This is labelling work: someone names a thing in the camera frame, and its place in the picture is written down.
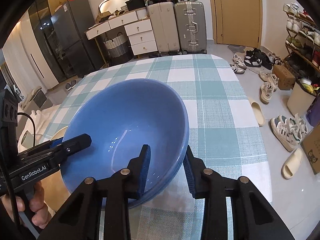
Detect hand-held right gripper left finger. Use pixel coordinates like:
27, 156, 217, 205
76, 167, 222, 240
47, 144, 151, 240

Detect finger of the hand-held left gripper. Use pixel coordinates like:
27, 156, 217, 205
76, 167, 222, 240
47, 134, 92, 165
19, 136, 64, 159

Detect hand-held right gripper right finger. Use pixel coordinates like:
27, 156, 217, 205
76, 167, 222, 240
184, 146, 297, 240

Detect cream round plate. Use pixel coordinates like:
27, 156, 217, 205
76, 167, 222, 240
41, 126, 73, 207

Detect person's left hand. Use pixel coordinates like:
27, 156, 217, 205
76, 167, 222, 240
0, 181, 48, 234

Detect white plastic sheet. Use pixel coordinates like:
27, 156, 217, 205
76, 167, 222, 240
17, 104, 62, 141

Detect white thermos cup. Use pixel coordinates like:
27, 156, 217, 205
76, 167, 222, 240
19, 129, 36, 149

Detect teal checkered tablecloth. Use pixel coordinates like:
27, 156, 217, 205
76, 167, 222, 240
37, 54, 273, 240

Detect white wardrobe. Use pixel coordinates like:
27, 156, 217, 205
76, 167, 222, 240
4, 17, 60, 91

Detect beige slide sandal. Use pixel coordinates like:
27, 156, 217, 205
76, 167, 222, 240
247, 101, 266, 127
282, 148, 304, 179

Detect black glass cabinet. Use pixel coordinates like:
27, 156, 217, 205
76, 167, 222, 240
27, 0, 66, 83

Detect grey refrigerator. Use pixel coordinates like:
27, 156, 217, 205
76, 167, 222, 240
50, 0, 106, 79

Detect woven laundry basket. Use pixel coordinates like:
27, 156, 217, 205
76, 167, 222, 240
103, 33, 133, 64

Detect scattered sneakers group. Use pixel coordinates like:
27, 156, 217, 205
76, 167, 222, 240
229, 48, 310, 152

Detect cat print cardboard box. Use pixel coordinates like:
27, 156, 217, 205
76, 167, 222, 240
300, 123, 320, 176

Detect white vanity desk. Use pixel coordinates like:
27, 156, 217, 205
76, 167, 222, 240
85, 7, 158, 56

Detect small cardboard box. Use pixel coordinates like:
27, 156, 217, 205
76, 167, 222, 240
96, 11, 113, 22

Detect white trash bin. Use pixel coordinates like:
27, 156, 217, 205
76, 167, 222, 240
287, 78, 316, 116

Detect brown cardboard box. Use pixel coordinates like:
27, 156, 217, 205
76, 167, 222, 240
272, 64, 296, 91

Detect grey door mat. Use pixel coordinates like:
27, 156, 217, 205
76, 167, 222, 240
227, 44, 247, 53

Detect purple bag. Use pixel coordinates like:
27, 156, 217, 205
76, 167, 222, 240
306, 99, 320, 128

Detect beige suitcase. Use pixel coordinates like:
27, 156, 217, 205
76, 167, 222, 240
147, 1, 181, 56

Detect arched vanity mirror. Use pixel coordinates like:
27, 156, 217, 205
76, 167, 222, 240
98, 0, 131, 18

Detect silver suitcase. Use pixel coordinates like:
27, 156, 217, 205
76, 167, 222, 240
173, 1, 208, 55

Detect shoe rack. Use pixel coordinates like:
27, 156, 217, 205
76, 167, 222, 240
283, 4, 320, 73

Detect wooden door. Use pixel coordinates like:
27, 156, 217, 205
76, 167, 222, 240
207, 0, 263, 48

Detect rows of racked shoes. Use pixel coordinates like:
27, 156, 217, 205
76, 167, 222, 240
283, 2, 320, 68

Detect black cable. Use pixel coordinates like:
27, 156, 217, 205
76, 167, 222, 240
0, 112, 36, 230

